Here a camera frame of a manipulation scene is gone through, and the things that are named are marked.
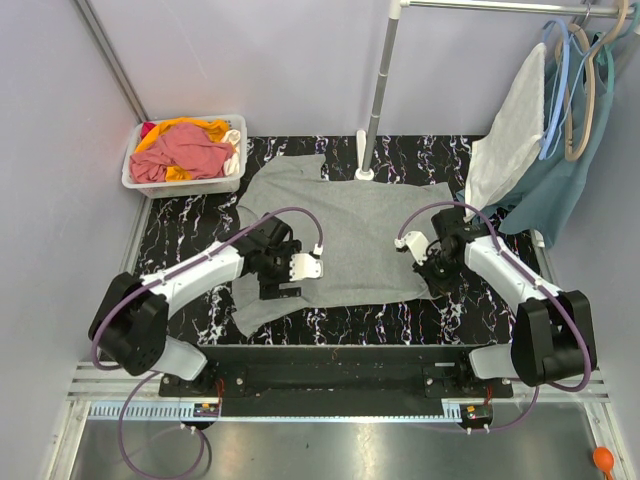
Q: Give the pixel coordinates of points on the teal plastic hanger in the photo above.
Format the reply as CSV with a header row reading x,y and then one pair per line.
x,y
605,70

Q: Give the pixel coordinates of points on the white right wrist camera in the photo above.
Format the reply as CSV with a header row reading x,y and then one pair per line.
x,y
416,243

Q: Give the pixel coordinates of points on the white garment in basket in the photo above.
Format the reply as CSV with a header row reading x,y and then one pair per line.
x,y
231,165

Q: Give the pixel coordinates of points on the pink shirt in basket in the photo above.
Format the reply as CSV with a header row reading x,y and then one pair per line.
x,y
182,155

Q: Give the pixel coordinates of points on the white hanging cloth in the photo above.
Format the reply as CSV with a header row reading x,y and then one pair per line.
x,y
499,160

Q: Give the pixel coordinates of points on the beige plastic hanger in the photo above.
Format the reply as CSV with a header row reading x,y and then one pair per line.
x,y
574,152

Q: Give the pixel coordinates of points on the teal hanging garment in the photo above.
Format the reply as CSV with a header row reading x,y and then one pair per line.
x,y
548,192

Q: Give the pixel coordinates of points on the magenta garment in basket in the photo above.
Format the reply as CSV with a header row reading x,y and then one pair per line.
x,y
145,129

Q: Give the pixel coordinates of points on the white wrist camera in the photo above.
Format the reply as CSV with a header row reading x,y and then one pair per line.
x,y
416,243
304,266

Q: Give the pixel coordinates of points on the blue plastic hanger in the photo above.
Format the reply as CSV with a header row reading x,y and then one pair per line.
x,y
562,93

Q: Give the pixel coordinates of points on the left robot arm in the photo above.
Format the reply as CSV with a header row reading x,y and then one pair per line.
x,y
131,323

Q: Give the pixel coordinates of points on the metal clothes rack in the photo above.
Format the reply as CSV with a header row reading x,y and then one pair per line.
x,y
365,139

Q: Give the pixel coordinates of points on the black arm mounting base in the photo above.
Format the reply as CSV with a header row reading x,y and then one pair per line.
x,y
337,382

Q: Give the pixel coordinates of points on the orange shirt in basket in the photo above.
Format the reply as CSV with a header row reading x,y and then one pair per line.
x,y
195,127

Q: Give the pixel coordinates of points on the white laundry basket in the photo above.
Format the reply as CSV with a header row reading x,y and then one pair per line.
x,y
184,156

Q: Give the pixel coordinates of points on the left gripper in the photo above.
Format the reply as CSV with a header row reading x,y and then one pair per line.
x,y
275,282

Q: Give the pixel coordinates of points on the grey t shirt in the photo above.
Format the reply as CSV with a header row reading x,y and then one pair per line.
x,y
357,222

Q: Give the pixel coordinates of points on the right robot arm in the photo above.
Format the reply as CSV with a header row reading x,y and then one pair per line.
x,y
552,339

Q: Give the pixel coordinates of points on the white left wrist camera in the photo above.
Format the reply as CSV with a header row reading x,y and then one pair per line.
x,y
304,266

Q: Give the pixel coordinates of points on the orange ball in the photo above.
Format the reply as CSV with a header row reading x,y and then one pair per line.
x,y
604,461

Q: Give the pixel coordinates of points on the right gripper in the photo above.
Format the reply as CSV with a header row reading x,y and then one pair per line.
x,y
435,276

